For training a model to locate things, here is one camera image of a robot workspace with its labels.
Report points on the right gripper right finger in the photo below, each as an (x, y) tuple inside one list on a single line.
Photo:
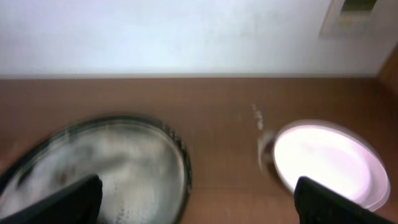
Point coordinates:
[(316, 204)]

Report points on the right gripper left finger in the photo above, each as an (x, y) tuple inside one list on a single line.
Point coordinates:
[(78, 203)]

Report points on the pinkish white plate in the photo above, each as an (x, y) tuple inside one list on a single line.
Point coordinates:
[(334, 157)]

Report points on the round black tray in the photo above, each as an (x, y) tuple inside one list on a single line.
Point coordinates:
[(142, 163)]

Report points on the white wall socket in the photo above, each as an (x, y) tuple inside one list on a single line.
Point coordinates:
[(348, 18)]

